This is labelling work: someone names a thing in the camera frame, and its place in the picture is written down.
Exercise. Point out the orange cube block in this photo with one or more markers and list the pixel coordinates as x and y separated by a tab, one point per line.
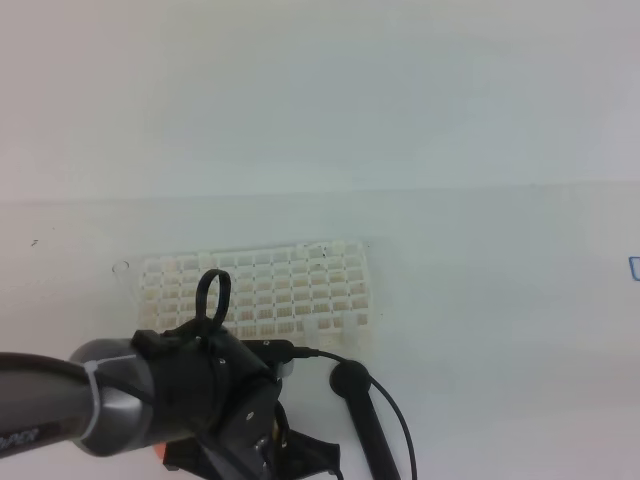
160	450

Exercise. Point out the white test tube rack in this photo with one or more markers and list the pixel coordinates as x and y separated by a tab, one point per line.
316	295

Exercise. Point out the black round-headed handle tool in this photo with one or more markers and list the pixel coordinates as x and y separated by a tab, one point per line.
351	381

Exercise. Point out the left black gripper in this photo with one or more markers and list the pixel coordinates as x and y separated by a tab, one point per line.
214	405

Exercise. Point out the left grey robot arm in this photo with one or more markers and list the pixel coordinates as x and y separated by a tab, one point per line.
93	400

